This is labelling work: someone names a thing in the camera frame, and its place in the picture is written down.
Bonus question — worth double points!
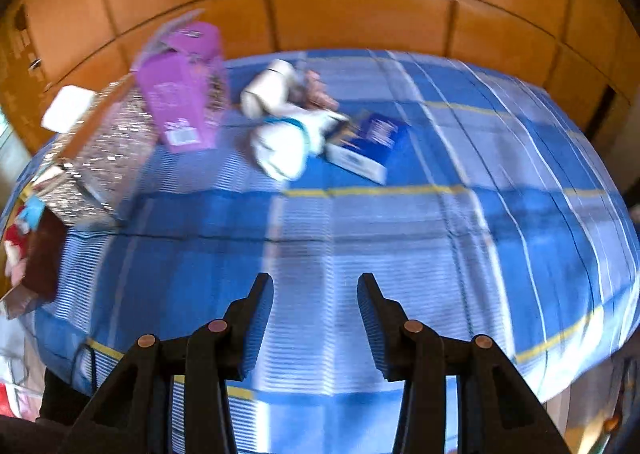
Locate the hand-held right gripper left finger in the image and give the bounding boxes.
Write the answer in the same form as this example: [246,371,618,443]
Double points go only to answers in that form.
[57,272,275,454]

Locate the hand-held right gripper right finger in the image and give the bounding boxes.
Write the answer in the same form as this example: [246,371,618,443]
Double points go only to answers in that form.
[356,272,568,454]

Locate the blue pocket tissue pack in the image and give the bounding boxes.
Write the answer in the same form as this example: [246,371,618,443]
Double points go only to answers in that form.
[325,111,412,185]

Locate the brown fabric scrunchie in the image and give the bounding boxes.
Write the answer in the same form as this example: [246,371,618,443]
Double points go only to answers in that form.
[295,68,341,112]

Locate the bed with blue plaid sheet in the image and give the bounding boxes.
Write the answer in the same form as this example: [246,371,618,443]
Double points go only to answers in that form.
[0,48,640,454]

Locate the silver embossed tissue box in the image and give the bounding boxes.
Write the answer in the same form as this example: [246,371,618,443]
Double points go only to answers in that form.
[30,74,161,229]

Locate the purple carton box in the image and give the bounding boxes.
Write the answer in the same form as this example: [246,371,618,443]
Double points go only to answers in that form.
[131,8,232,155]

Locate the white facial tissue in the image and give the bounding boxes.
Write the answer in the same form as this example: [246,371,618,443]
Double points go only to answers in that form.
[41,85,98,132]

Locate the wooden door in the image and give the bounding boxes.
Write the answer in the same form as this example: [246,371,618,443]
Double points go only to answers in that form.
[0,0,56,149]

